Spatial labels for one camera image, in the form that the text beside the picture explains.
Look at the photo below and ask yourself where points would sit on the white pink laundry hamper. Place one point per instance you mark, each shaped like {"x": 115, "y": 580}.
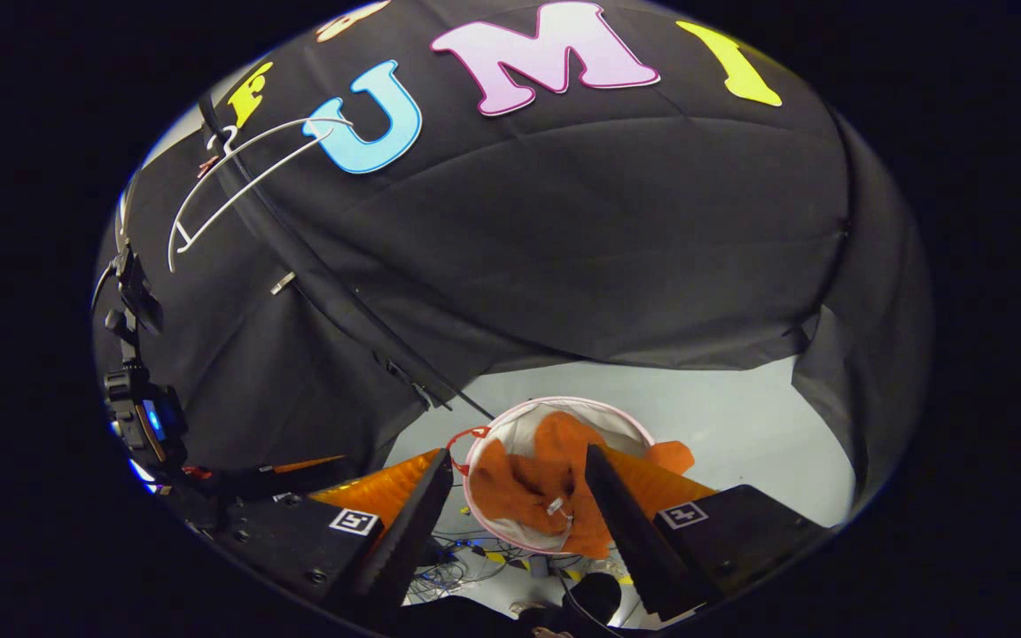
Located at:
{"x": 510, "y": 432}

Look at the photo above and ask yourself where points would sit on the black clothes rail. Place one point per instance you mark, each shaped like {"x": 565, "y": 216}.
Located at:
{"x": 214, "y": 120}

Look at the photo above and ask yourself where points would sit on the empty white hanger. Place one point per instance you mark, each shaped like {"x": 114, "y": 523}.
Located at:
{"x": 253, "y": 188}

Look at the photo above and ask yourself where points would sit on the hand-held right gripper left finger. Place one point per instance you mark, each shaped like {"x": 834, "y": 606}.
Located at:
{"x": 404, "y": 540}

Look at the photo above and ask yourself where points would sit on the dark rounded object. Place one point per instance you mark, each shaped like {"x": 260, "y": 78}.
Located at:
{"x": 595, "y": 594}

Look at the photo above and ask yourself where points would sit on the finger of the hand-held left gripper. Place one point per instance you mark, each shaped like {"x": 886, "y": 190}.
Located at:
{"x": 298, "y": 483}

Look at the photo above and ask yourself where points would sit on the black backdrop cloth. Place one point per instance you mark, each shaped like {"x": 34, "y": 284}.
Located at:
{"x": 564, "y": 221}

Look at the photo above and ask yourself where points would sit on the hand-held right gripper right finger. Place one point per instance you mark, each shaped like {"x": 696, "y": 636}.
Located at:
{"x": 635, "y": 540}

